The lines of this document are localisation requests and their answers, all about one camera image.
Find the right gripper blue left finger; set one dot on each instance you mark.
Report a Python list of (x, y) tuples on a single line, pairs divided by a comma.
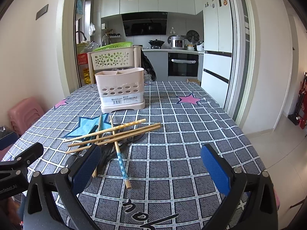
[(40, 210)]

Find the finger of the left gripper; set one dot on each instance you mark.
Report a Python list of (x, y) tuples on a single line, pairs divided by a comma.
[(25, 158)]

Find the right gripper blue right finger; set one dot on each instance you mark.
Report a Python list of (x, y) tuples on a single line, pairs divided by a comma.
[(260, 211)]

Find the black plastic spoon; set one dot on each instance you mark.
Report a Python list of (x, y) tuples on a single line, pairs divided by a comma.
[(107, 153)]

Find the blue patterned bamboo chopstick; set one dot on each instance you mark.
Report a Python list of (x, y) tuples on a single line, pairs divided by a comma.
[(122, 168)]

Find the plain bamboo chopstick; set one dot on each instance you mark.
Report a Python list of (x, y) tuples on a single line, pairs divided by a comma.
[(121, 135), (108, 130), (114, 138)]

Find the kitchen faucet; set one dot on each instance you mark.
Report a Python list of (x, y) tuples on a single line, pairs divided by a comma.
[(81, 37)]

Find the pink plastic stool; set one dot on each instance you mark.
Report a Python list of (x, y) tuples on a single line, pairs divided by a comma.
[(24, 114)]

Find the grey checked tablecloth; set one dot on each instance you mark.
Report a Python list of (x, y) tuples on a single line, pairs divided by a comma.
[(171, 188)]

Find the pink plastic utensil holder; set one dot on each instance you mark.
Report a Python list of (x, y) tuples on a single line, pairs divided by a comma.
[(121, 90)]

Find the cardboard box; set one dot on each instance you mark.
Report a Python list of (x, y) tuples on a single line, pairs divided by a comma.
[(194, 81)]

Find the beige perforated storage cart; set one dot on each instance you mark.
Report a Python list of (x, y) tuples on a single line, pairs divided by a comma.
[(117, 58)]

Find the green plastic basket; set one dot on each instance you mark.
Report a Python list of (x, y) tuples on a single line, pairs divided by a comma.
[(114, 45)]

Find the built-in black oven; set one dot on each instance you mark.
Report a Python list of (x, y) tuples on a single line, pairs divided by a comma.
[(183, 65)]

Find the black plastic bag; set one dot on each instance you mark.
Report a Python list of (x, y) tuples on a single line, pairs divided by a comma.
[(149, 73)]

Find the silver rice cooker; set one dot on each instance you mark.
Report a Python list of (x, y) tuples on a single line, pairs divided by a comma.
[(177, 41)]

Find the black wok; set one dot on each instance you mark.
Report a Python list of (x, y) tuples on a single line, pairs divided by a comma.
[(156, 44)]

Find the black range hood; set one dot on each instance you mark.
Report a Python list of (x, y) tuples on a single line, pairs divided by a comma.
[(145, 23)]

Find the white upper cabinets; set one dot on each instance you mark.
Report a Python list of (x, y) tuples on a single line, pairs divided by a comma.
[(116, 7)]

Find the white refrigerator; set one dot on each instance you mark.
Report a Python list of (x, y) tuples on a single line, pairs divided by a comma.
[(218, 49)]

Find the grey wall switch plate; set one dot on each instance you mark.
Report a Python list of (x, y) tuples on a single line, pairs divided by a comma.
[(41, 12)]

